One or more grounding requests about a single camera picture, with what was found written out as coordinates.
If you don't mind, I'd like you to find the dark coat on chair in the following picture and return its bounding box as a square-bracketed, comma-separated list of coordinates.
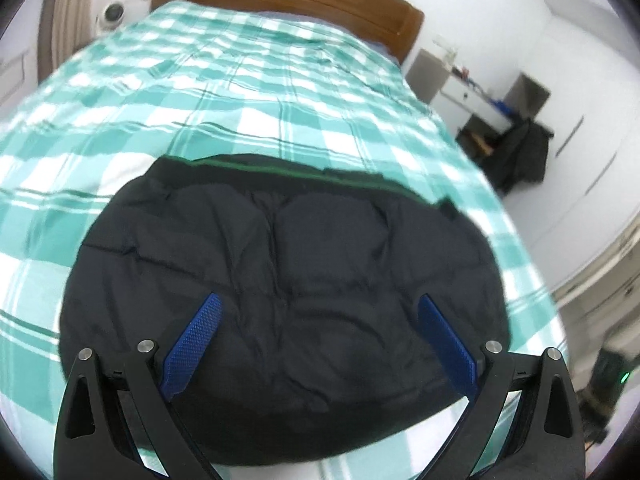
[487, 119, 553, 193]

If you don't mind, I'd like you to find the grey bedside cabinet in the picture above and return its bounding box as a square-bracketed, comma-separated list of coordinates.
[406, 49, 451, 106]

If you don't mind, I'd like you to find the grey desk side panel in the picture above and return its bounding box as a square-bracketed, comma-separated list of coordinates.
[502, 74, 551, 121]

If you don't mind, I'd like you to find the white desk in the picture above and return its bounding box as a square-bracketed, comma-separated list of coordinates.
[440, 67, 521, 128]

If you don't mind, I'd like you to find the bed with teal plaid cover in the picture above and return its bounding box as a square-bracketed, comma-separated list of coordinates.
[0, 0, 568, 480]

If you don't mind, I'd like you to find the white drawer cabinet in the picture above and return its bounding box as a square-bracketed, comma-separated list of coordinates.
[0, 55, 26, 96]

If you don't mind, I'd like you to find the brown wooden headboard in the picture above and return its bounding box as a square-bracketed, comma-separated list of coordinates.
[151, 0, 426, 63]

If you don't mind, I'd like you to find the white wardrobe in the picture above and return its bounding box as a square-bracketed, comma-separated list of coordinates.
[525, 0, 640, 271]

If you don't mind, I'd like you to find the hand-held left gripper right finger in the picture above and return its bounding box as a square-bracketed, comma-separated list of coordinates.
[417, 294, 586, 480]

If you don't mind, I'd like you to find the black padded jacket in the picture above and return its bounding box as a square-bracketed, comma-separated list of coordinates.
[59, 154, 511, 468]

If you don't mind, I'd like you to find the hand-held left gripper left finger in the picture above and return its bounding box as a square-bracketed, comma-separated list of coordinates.
[55, 292, 223, 480]

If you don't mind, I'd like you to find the beige curtain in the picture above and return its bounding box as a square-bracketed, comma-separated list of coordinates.
[40, 0, 108, 81]

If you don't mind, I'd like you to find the white security camera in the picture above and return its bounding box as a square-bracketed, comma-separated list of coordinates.
[96, 2, 127, 31]

